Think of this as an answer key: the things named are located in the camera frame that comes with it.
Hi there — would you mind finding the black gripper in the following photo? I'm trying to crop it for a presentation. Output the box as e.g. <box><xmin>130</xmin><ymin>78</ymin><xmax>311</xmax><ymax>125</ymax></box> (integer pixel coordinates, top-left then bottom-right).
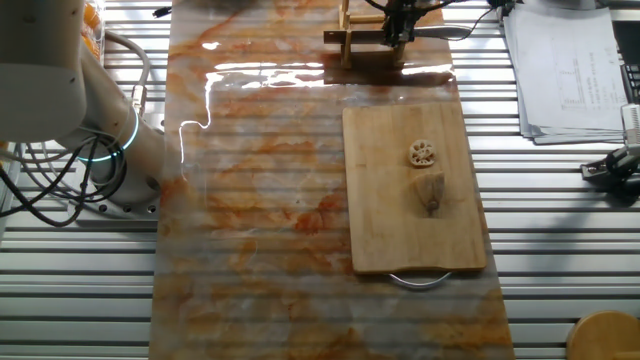
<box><xmin>382</xmin><ymin>0</ymin><xmax>417</xmax><ymax>50</ymax></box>

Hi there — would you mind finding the lotus root slice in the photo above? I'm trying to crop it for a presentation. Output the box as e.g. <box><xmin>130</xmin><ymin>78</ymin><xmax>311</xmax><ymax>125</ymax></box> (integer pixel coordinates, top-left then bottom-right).
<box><xmin>408</xmin><ymin>139</ymin><xmax>438</xmax><ymax>168</ymax></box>

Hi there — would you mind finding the clear plastic fruit pack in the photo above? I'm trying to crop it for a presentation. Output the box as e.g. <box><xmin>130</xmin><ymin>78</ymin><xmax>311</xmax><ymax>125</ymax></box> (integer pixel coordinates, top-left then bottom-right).
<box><xmin>79</xmin><ymin>0</ymin><xmax>107</xmax><ymax>64</ymax></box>

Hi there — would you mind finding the grey hose cable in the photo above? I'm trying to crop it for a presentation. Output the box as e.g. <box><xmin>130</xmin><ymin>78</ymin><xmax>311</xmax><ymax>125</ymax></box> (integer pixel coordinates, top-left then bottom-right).
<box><xmin>102</xmin><ymin>30</ymin><xmax>151</xmax><ymax>119</ymax></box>

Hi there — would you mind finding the lotus root chunk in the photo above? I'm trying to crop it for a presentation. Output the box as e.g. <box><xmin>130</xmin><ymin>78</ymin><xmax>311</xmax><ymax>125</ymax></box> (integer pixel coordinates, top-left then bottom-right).
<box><xmin>413</xmin><ymin>171</ymin><xmax>446</xmax><ymax>214</ymax></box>

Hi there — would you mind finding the wooden knife rack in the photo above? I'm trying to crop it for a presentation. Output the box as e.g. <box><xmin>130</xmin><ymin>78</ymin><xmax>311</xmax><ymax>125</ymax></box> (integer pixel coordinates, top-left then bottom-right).
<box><xmin>338</xmin><ymin>0</ymin><xmax>409</xmax><ymax>70</ymax></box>

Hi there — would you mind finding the metal cutting board handle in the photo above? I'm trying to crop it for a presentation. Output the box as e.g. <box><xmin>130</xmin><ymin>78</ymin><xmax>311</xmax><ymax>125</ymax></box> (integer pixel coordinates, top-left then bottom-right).
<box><xmin>388</xmin><ymin>271</ymin><xmax>454</xmax><ymax>291</ymax></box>

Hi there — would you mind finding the wooden cutting board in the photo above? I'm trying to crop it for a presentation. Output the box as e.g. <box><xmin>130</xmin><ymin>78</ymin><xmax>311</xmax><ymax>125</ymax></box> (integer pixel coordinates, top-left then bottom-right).
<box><xmin>342</xmin><ymin>101</ymin><xmax>488</xmax><ymax>275</ymax></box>

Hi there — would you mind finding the orange fruit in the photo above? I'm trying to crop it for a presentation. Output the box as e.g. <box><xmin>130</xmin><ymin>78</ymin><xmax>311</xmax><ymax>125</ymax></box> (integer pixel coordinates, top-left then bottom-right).
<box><xmin>82</xmin><ymin>32</ymin><xmax>102</xmax><ymax>59</ymax></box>
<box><xmin>83</xmin><ymin>2</ymin><xmax>102</xmax><ymax>29</ymax></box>

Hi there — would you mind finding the silver exterior camera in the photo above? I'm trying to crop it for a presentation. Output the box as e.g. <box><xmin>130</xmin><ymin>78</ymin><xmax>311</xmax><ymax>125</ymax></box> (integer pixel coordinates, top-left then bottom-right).
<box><xmin>621</xmin><ymin>103</ymin><xmax>640</xmax><ymax>146</ymax></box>

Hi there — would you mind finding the wooden mug tree stand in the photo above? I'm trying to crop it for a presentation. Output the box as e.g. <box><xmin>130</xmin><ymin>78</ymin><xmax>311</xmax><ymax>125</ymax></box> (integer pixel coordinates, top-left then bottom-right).
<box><xmin>566</xmin><ymin>310</ymin><xmax>640</xmax><ymax>360</ymax></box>

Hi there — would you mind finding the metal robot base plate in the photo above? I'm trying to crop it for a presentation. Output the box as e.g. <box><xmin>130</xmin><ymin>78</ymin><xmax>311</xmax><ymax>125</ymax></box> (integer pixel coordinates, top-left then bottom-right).
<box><xmin>67</xmin><ymin>164</ymin><xmax>161</xmax><ymax>224</ymax></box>

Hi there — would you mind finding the steel cleaver knife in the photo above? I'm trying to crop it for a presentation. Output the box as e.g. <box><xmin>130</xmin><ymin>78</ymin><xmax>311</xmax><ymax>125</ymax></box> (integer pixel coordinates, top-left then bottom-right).
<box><xmin>323</xmin><ymin>24</ymin><xmax>474</xmax><ymax>46</ymax></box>

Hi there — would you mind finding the orange marble pattern mat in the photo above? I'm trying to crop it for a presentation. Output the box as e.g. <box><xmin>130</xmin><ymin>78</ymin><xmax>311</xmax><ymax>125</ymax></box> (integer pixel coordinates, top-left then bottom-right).
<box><xmin>148</xmin><ymin>0</ymin><xmax>516</xmax><ymax>360</ymax></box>

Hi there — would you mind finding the black clamp mounted camera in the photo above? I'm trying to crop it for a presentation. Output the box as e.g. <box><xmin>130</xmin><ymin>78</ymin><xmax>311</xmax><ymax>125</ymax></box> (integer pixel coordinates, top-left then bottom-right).
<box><xmin>579</xmin><ymin>144</ymin><xmax>640</xmax><ymax>201</ymax></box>

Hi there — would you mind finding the white paper stack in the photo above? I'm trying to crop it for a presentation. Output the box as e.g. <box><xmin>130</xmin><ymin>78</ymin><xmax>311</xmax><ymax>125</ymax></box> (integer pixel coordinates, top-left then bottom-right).
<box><xmin>502</xmin><ymin>4</ymin><xmax>631</xmax><ymax>145</ymax></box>

